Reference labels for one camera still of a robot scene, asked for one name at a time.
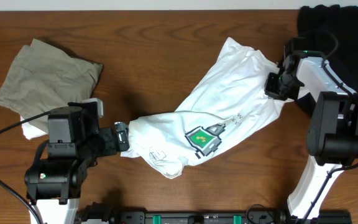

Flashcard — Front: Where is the white printed t-shirt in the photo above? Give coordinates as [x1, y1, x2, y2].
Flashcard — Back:
[121, 38, 285, 179]

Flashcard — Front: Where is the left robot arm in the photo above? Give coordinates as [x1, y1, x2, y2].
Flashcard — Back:
[25, 98, 129, 224]

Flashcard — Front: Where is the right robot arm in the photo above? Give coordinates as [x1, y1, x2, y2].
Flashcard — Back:
[265, 37, 358, 223]

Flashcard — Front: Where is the black garment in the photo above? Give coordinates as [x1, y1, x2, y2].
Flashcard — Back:
[297, 5, 358, 95]

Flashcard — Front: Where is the folded white garment underneath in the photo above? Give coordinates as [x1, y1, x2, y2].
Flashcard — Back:
[21, 116, 48, 140]

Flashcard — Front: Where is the folded olive green garment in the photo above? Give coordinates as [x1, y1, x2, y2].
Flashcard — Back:
[0, 39, 103, 119]

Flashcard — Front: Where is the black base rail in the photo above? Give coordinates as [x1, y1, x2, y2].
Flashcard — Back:
[73, 202, 352, 224]

